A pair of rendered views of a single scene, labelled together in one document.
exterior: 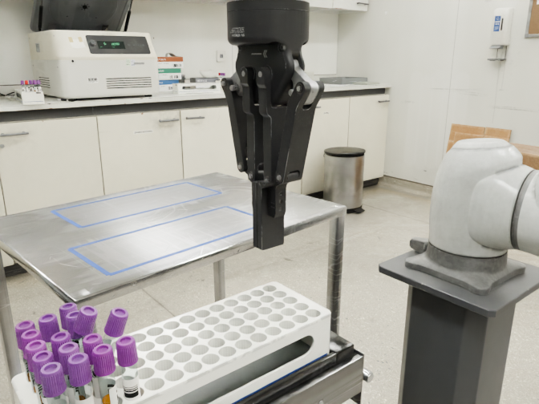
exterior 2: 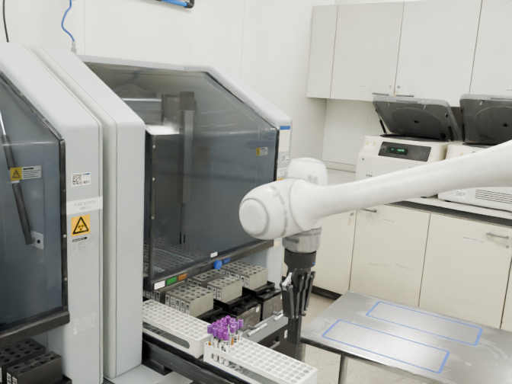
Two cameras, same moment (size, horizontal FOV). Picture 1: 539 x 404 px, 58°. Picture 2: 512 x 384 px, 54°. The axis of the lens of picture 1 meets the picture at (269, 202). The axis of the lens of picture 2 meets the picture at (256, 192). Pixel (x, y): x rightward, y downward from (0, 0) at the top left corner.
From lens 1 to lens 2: 1.14 m
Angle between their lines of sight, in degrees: 72
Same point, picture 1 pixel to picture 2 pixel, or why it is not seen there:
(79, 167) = not seen: outside the picture
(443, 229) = not seen: outside the picture
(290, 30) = (289, 262)
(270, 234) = (290, 337)
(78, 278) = (313, 330)
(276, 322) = (280, 372)
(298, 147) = (286, 305)
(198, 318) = (274, 355)
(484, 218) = not seen: outside the picture
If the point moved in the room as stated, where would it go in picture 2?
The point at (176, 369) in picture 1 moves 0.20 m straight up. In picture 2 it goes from (241, 356) to (245, 283)
